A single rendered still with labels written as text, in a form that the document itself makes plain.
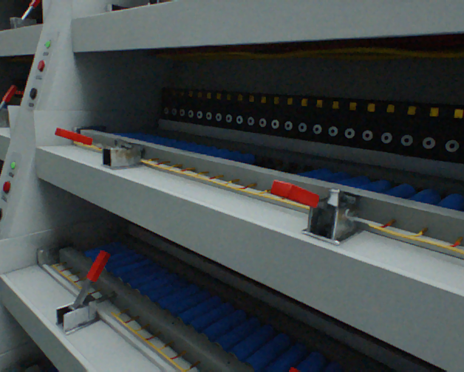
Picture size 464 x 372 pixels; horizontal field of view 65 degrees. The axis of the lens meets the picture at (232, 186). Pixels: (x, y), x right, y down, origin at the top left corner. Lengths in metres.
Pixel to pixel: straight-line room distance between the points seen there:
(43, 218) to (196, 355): 0.33
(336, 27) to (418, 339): 0.21
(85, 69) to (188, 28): 0.25
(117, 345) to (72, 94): 0.36
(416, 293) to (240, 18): 0.26
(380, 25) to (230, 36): 0.14
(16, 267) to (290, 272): 0.46
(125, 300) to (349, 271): 0.31
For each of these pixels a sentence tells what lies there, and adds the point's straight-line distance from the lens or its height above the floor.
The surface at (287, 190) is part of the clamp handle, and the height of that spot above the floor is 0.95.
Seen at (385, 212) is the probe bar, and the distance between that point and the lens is 0.28.
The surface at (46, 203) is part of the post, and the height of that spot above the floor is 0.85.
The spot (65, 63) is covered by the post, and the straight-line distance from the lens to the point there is 0.61.
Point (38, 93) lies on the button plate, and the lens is 0.63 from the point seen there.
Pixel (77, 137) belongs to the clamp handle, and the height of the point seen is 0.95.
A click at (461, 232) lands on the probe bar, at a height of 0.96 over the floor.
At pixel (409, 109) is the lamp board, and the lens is 0.41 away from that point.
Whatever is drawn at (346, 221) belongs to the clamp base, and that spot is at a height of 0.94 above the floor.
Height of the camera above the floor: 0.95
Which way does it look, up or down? level
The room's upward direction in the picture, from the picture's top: 16 degrees clockwise
